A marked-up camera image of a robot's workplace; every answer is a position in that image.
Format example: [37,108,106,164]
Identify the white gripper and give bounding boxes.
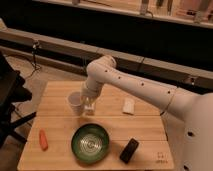
[81,83,102,115]

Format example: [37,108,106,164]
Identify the white ceramic cup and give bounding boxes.
[67,92,84,115]

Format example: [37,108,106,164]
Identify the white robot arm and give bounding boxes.
[82,55,213,171]

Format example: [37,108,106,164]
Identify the green ceramic bowl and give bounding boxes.
[71,123,110,164]

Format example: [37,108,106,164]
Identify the white remote controller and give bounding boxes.
[122,98,135,114]

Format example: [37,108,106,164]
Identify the orange carrot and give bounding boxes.
[39,130,48,151]

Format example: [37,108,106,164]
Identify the black rectangular device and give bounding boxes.
[119,138,139,164]

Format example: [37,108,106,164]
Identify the black office chair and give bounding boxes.
[0,51,36,148]

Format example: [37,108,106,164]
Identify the black power cable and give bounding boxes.
[6,40,44,80]

